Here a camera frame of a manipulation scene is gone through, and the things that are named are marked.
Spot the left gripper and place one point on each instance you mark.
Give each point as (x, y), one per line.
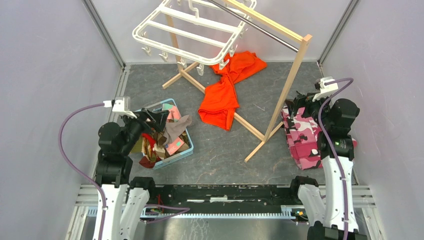
(159, 117)

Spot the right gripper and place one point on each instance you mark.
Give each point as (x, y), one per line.
(301, 101)

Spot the pink sock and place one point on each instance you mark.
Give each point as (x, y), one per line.
(174, 114)

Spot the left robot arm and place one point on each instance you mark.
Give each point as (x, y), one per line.
(121, 199)

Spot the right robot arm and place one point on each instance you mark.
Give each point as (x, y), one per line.
(331, 217)

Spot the pile of socks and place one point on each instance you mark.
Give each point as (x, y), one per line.
(165, 137)

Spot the white clip hanger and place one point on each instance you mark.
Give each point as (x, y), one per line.
(191, 30)

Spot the pink camouflage backpack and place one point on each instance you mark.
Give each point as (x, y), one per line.
(312, 140)

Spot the light blue basket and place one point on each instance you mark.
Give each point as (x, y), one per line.
(179, 155)

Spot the wooden drying rack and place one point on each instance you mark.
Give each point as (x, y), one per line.
(286, 18)

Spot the orange shirt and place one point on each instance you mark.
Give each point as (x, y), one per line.
(220, 99)

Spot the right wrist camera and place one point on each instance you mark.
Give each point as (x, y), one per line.
(325, 87)

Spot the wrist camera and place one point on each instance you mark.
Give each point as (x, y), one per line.
(325, 87)
(121, 106)

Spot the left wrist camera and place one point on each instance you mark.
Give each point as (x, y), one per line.
(121, 106)

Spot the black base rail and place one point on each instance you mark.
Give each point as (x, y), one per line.
(225, 199)

